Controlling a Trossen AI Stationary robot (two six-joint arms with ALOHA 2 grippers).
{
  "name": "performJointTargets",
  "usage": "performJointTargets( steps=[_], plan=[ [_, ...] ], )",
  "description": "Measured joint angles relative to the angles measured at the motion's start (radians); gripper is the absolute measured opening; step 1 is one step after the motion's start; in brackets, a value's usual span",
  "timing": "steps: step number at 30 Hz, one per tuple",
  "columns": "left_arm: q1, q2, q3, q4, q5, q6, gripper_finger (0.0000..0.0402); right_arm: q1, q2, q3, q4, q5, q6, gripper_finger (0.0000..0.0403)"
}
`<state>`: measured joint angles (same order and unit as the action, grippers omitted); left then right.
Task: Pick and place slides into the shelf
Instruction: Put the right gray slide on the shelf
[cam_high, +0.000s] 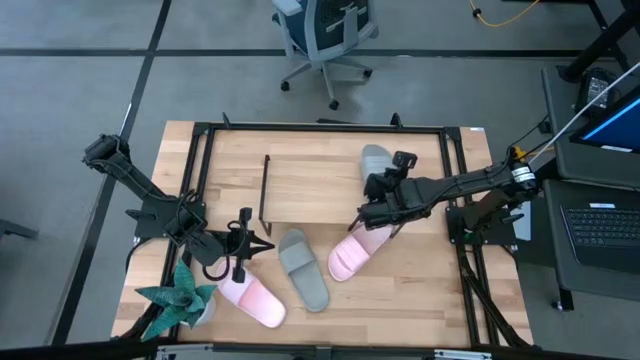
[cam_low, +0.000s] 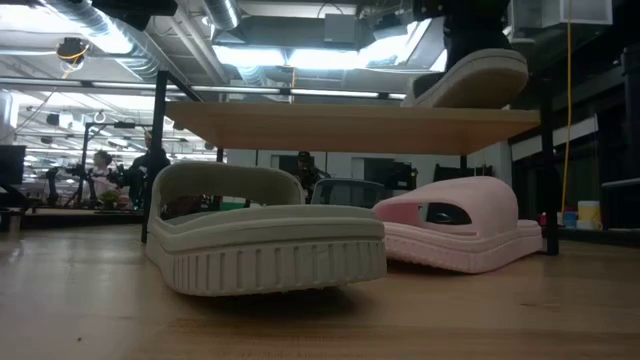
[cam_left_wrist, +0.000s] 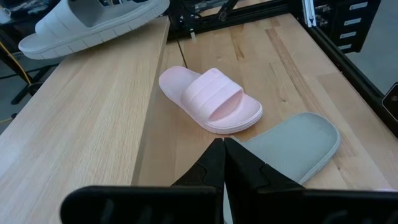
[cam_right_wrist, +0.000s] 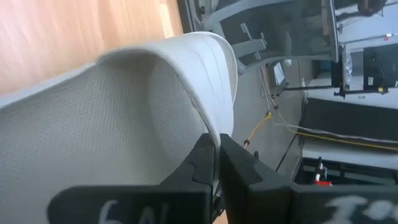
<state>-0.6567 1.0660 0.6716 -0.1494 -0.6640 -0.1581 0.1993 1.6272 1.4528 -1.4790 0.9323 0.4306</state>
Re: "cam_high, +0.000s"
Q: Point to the grey computer desk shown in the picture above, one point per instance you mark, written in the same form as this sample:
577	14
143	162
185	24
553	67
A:
555	150

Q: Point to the wooden shelf black metal frame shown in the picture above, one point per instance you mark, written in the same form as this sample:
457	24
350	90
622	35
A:
310	192

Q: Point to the black aluminium rig frame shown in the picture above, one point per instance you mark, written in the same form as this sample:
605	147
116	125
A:
325	126

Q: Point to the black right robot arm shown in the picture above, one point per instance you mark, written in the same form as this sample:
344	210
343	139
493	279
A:
475	182

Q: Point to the black laptop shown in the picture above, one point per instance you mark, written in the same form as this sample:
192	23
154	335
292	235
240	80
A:
600	230

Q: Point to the green plant in white pot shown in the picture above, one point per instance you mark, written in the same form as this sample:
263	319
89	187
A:
180	300

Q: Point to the black power brick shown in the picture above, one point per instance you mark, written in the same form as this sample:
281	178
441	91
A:
595	90

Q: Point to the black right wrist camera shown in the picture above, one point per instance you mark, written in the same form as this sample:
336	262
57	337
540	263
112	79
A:
405	160

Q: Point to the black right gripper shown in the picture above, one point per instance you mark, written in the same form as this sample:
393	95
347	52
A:
395	205

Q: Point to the pink slide sandal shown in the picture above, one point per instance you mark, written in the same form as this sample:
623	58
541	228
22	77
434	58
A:
350	257
260	302

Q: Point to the grey slide sandal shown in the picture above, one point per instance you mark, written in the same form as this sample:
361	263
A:
375	157
305	275

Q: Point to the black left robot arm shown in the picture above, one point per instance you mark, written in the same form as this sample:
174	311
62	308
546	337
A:
130	172

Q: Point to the grey mesh office chair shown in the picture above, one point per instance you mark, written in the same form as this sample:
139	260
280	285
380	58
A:
325	30

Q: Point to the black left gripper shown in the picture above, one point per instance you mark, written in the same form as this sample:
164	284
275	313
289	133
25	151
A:
242	220

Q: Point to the black computer monitor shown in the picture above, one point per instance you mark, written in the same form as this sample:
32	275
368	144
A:
620	125

